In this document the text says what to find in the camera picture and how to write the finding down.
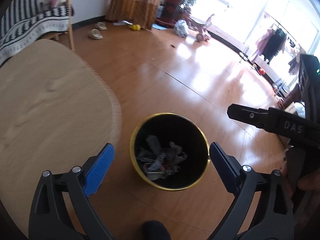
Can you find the brown curtain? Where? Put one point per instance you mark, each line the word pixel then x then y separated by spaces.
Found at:
pixel 141 12

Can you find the round wooden coffee table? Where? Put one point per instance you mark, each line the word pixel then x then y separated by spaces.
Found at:
pixel 56 112

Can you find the wooden sofa frame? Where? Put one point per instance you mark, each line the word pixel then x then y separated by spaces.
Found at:
pixel 55 36

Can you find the far beige slipper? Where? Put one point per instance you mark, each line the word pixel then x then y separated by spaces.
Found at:
pixel 101 26

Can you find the black foam microphone tip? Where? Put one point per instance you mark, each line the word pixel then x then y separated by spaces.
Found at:
pixel 154 230

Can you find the trash pile in bin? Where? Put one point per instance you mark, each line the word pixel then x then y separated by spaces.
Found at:
pixel 159 162

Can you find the black gold-rimmed trash bin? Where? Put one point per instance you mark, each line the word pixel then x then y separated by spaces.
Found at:
pixel 183 132

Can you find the red ball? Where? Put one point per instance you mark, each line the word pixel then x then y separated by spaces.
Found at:
pixel 261 71

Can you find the yellow toy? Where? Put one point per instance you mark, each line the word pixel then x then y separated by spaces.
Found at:
pixel 135 27

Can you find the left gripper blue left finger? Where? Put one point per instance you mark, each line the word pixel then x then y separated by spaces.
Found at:
pixel 49 217

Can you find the black white striped sofa cover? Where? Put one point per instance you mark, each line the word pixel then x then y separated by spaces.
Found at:
pixel 24 22

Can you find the person's right hand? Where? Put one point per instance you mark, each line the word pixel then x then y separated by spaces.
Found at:
pixel 310 182

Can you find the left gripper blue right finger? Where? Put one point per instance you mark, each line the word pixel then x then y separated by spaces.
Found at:
pixel 273 217

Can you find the clothes drying rack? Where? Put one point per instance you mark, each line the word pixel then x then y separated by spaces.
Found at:
pixel 275 39

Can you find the pink child's tricycle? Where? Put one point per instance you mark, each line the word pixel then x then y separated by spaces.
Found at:
pixel 201 27

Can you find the dark red plant pot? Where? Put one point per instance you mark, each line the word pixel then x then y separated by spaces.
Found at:
pixel 169 12

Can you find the white paper on floor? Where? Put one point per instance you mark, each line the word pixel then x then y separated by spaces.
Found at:
pixel 122 23

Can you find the clear plastic bag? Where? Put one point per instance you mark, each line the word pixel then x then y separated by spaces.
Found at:
pixel 181 28

